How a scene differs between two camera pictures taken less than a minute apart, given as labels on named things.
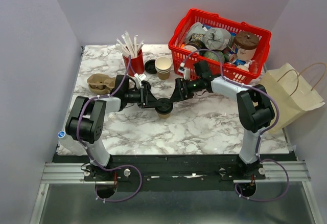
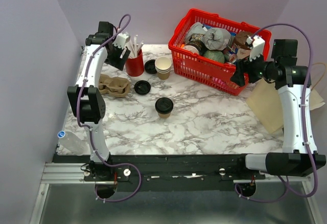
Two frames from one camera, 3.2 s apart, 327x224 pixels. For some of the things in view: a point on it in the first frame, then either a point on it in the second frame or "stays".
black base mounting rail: (148, 173) stays
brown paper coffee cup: (164, 116) stays
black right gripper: (178, 95) -> (245, 65)
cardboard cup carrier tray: (100, 83) stays
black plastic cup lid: (167, 106) stays
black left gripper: (148, 99) -> (118, 62)
